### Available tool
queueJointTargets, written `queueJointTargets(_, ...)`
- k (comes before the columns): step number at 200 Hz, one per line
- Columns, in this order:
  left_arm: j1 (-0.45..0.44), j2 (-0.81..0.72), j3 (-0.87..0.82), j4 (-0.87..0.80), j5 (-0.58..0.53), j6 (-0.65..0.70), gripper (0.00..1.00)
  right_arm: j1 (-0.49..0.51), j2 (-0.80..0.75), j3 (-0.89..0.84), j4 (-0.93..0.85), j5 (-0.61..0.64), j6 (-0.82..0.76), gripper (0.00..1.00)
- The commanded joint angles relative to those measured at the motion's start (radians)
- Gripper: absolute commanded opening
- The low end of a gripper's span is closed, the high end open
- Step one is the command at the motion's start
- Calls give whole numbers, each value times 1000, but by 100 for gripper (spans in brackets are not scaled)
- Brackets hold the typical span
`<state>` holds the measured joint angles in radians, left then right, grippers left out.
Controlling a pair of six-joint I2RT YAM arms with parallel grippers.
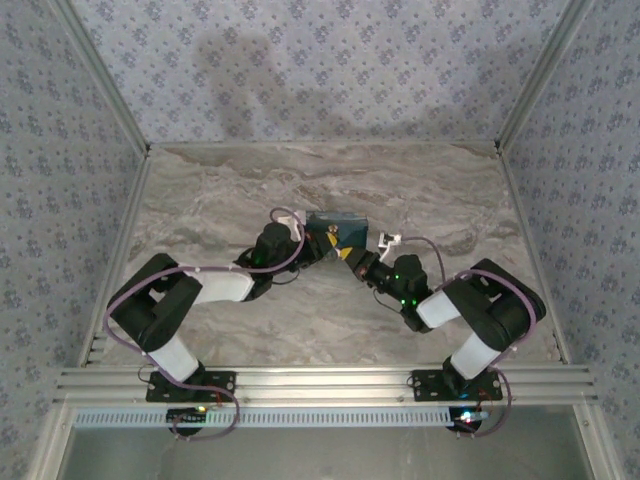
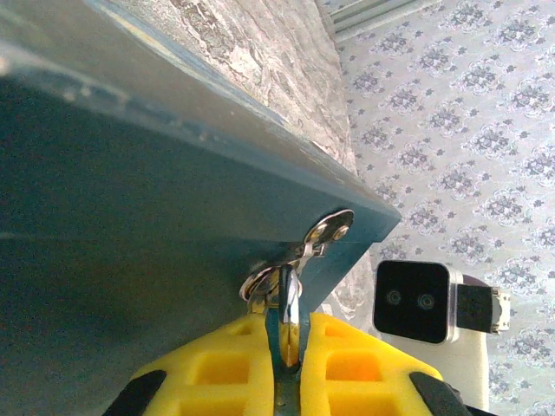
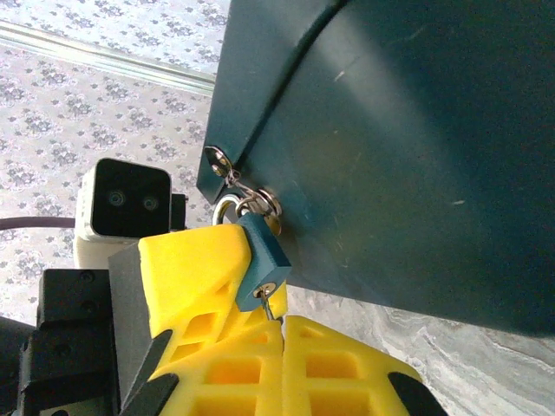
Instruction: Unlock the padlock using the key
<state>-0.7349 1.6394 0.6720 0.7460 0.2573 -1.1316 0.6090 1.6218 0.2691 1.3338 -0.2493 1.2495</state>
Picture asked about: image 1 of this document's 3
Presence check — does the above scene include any blue painted tin box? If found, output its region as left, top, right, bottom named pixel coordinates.
left=304, top=210, right=371, bottom=262

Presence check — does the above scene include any black controller board with lights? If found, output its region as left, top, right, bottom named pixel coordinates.
left=448, top=405, right=490, bottom=437
left=166, top=406, right=209, bottom=436

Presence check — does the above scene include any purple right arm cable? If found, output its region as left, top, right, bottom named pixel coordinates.
left=399, top=234, right=546, bottom=440

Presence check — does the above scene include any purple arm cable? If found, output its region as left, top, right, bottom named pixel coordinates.
left=102, top=207, right=307, bottom=444
left=399, top=234, right=546, bottom=440

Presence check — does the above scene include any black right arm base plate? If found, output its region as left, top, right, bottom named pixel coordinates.
left=410, top=368, right=504, bottom=403

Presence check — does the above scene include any aluminium mounting rail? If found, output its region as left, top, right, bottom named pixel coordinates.
left=52, top=364, right=599, bottom=405

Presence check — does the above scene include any aluminium table side rail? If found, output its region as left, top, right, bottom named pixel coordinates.
left=497, top=147, right=574, bottom=366
left=78, top=148, right=154, bottom=369

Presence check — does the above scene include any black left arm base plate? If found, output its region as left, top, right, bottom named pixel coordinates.
left=145, top=368, right=238, bottom=404

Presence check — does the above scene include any slotted grey cable duct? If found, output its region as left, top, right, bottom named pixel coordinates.
left=72, top=405, right=494, bottom=430

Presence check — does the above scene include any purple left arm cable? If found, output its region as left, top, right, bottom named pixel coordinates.
left=102, top=207, right=307, bottom=444

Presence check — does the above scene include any aluminium frame post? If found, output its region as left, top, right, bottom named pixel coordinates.
left=49, top=0, right=152, bottom=157
left=493, top=0, right=597, bottom=155

